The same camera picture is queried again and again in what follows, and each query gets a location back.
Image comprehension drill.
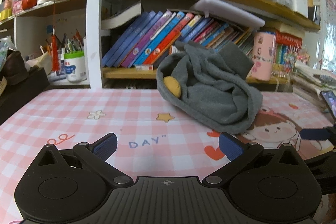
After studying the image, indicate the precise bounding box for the white green-lidded pen jar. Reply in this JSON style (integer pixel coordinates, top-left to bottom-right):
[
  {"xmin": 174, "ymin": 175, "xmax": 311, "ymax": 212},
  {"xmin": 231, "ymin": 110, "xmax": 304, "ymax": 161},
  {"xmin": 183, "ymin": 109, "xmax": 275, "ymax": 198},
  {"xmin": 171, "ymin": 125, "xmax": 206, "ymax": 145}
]
[{"xmin": 64, "ymin": 51, "xmax": 87, "ymax": 83}]

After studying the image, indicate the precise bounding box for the white tablet on books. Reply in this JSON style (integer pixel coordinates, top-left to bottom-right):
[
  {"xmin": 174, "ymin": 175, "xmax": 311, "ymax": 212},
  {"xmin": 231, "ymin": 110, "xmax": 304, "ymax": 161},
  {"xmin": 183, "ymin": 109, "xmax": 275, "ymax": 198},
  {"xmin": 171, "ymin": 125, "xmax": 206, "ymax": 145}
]
[{"xmin": 190, "ymin": 0, "xmax": 265, "ymax": 28}]

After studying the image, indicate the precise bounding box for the row of blue purple books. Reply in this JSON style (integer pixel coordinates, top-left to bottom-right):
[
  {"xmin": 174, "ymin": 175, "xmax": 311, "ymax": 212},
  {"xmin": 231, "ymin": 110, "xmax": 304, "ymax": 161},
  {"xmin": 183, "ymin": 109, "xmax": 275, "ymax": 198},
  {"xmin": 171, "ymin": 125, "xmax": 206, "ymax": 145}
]
[{"xmin": 101, "ymin": 10, "xmax": 251, "ymax": 68}]

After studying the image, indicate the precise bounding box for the red tassel ornament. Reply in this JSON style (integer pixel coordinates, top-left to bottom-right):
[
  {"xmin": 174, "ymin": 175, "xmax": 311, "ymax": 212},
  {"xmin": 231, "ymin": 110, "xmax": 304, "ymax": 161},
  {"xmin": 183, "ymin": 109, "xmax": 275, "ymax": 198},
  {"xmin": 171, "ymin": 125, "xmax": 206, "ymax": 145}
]
[{"xmin": 52, "ymin": 27, "xmax": 59, "ymax": 72}]

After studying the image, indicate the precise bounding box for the white bookshelf frame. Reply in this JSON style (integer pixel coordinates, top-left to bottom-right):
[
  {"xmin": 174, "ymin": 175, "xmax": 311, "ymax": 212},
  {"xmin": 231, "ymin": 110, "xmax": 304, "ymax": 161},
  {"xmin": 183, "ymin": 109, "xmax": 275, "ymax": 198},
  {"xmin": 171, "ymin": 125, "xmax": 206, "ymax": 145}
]
[{"xmin": 86, "ymin": 0, "xmax": 103, "ymax": 89}]

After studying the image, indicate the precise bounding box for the grey fleece garment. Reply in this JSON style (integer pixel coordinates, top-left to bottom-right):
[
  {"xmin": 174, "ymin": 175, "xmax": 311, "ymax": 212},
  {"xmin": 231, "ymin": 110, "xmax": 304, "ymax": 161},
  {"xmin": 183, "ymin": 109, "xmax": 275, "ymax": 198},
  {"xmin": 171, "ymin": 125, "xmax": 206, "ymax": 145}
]
[{"xmin": 156, "ymin": 41, "xmax": 263, "ymax": 134}]

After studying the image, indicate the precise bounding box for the black box on left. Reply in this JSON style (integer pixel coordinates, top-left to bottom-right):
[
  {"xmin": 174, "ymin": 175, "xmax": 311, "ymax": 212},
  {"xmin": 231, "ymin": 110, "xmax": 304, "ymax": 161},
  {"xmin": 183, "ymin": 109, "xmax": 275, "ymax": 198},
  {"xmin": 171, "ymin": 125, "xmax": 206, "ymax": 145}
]
[{"xmin": 0, "ymin": 68, "xmax": 50, "ymax": 124}]

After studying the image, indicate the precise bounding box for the smartphone with lit screen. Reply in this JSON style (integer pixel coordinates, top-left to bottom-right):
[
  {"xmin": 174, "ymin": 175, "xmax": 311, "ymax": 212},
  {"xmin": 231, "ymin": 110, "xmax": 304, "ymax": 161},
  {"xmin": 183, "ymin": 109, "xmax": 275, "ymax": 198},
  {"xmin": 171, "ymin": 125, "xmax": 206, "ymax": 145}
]
[{"xmin": 320, "ymin": 90, "xmax": 336, "ymax": 119}]

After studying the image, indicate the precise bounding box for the pink cartoon tumbler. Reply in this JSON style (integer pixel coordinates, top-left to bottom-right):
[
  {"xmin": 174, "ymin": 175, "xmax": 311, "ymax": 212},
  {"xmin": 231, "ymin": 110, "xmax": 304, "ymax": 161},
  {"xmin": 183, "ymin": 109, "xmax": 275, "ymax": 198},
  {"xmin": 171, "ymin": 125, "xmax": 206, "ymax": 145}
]
[{"xmin": 250, "ymin": 32, "xmax": 276, "ymax": 81}]

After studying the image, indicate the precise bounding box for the pink checked tablecloth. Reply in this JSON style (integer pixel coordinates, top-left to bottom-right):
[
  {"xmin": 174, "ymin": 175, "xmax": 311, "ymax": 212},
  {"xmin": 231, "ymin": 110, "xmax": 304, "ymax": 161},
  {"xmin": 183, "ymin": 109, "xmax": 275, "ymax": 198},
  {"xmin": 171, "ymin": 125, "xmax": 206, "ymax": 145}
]
[{"xmin": 0, "ymin": 88, "xmax": 336, "ymax": 224}]

